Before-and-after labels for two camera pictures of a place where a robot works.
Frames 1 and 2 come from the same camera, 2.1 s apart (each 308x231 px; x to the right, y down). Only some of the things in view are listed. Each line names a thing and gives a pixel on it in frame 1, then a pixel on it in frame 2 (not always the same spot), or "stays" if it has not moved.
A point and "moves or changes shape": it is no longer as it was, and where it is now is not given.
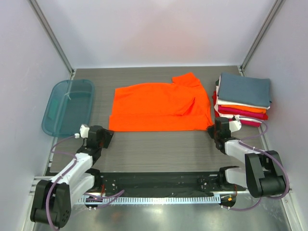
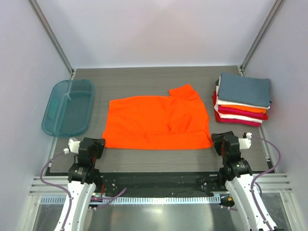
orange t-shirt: (181, 105) moves or changes shape
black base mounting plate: (164, 184) stays
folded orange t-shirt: (246, 108) stays
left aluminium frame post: (43, 19) stays
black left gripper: (106, 137) -> (94, 142)
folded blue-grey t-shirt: (241, 89) stays
